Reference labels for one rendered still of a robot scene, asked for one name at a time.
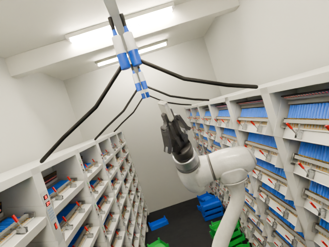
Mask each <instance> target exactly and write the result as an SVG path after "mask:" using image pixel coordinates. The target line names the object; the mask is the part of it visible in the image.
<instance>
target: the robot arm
mask: <svg viewBox="0 0 329 247"><path fill-rule="evenodd" d="M158 106H159V108H160V111H161V113H162V114H161V117H162V120H163V125H162V126H161V133H162V138H163V143H164V152H166V153H168V154H171V153H172V154H173V156H172V158H173V161H174V163H175V166H176V168H177V173H178V176H179V179H180V180H181V182H182V184H183V185H184V186H185V187H186V188H187V189H188V190H189V191H190V192H192V193H200V192H202V191H204V190H205V188H206V187H207V185H208V184H209V183H211V182H213V181H215V180H220V181H221V184H223V185H225V186H227V187H228V189H229V191H230V201H229V204H228V206H227V209H226V211H225V213H224V216H223V218H222V220H221V222H220V225H219V227H218V229H217V231H216V234H215V236H214V239H213V242H212V247H228V246H229V243H230V240H231V237H232V235H233V232H234V230H235V227H236V224H237V222H238V219H239V217H240V214H241V212H242V209H243V206H244V202H245V181H246V179H247V178H248V175H247V174H248V172H251V171H252V170H253V169H254V168H255V167H256V164H257V160H256V158H255V156H254V154H253V152H252V150H251V149H250V148H246V147H243V146H237V147H230V148H224V149H220V150H217V151H215V152H213V153H210V154H207V155H201V156H198V155H197V152H196V149H195V148H194V147H192V144H191V142H190V141H189V139H188V135H187V133H188V130H191V127H189V126H188V125H187V124H186V123H185V121H184V120H183V118H182V117H181V116H180V115H179V114H176V113H173V111H172V109H171V108H169V105H168V103H167V102H166V101H162V100H160V101H159V102H158ZM180 127H181V128H182V130H183V131H184V132H183V131H182V130H181V128H180Z"/></svg>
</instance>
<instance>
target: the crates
mask: <svg viewBox="0 0 329 247"><path fill-rule="evenodd" d="M197 198H198V200H199V203H200V206H198V205H197V208H198V210H199V211H201V212H202V216H203V218H204V220H205V221H208V220H211V219H214V218H217V217H220V216H223V215H224V213H223V210H224V208H223V205H222V203H221V200H220V199H219V198H218V196H216V198H215V195H211V194H209V193H208V192H207V191H206V193H205V194H203V195H201V196H198V195H197ZM220 222H221V220H220V221H217V222H212V221H211V224H212V226H211V225H209V227H210V231H209V232H210V235H211V238H212V239H214V236H215V234H216V231H217V229H218V227H219V225H220ZM148 223H149V227H150V229H151V231H153V230H155V229H158V228H160V227H162V226H165V225H167V224H169V223H168V220H167V219H166V217H165V216H164V217H163V218H161V219H159V220H156V221H154V222H151V223H150V222H148ZM240 226H241V224H240V221H239V220H238V222H237V224H236V227H235V230H234V232H233V235H232V237H231V240H230V243H229V246H228V247H250V244H249V242H247V244H243V242H242V241H244V240H246V239H245V236H244V233H241V232H240V229H239V227H240ZM147 247H169V244H166V243H165V242H163V241H162V240H160V238H158V240H156V241H155V242H153V243H151V244H150V245H149V244H147Z"/></svg>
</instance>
